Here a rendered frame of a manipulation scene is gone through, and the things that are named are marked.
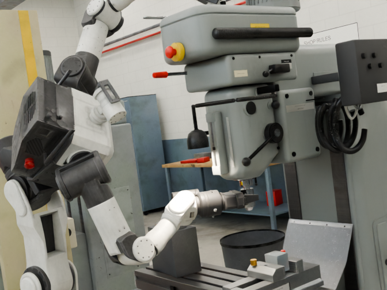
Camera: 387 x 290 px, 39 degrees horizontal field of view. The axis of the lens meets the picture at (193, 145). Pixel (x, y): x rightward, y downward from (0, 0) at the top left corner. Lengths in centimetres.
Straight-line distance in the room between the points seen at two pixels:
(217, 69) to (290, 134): 36
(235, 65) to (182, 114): 731
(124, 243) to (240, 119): 55
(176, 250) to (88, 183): 68
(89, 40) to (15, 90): 138
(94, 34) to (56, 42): 964
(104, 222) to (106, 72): 939
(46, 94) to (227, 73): 58
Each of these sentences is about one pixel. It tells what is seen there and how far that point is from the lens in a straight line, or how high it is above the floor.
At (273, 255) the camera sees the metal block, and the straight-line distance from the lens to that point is 191.
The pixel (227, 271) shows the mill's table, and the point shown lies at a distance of 227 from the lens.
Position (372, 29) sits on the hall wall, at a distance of 659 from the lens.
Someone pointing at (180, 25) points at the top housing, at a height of 184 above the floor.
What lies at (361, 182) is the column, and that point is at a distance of 215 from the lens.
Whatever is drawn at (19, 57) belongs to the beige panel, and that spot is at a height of 202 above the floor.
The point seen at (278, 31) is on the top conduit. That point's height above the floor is 179.
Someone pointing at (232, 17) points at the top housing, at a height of 184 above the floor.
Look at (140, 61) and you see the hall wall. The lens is 997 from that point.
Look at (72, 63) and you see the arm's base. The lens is 196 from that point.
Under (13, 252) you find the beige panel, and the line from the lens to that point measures 337.
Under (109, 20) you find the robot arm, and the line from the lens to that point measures 211.
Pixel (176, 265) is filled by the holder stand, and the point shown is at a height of 96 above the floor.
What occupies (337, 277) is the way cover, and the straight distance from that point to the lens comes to 213.
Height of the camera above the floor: 155
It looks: 3 degrees down
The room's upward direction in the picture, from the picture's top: 7 degrees counter-clockwise
